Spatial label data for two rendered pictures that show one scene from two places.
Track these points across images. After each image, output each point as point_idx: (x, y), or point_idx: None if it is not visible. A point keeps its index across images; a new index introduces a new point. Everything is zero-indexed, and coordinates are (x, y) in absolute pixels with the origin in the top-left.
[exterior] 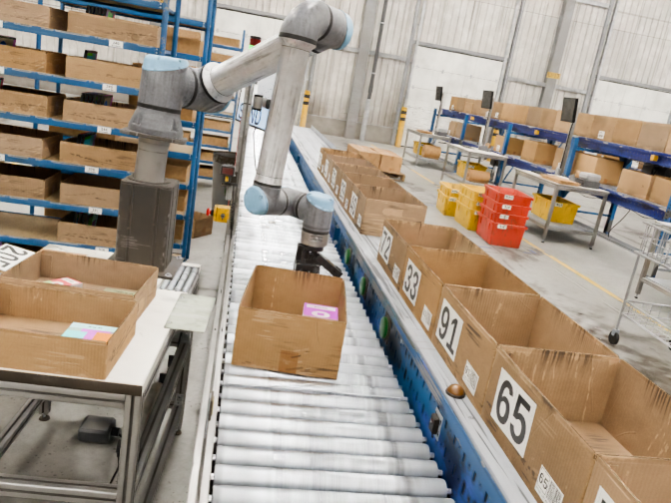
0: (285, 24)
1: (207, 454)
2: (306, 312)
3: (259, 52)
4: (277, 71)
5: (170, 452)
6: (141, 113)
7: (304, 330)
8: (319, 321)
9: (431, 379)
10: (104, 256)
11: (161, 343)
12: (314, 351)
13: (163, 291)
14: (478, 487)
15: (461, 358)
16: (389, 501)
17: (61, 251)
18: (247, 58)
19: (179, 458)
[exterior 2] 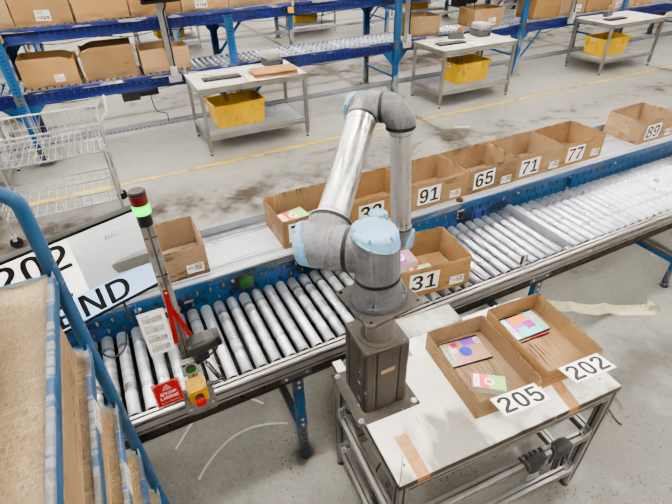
0: (414, 119)
1: (532, 264)
2: (404, 262)
3: (363, 160)
4: (408, 154)
5: (366, 450)
6: (402, 282)
7: (452, 243)
8: (449, 234)
9: (449, 208)
10: (386, 423)
11: (480, 311)
12: (447, 248)
13: (414, 348)
14: (483, 205)
15: (445, 194)
16: (501, 225)
17: (407, 461)
18: (360, 173)
19: (368, 441)
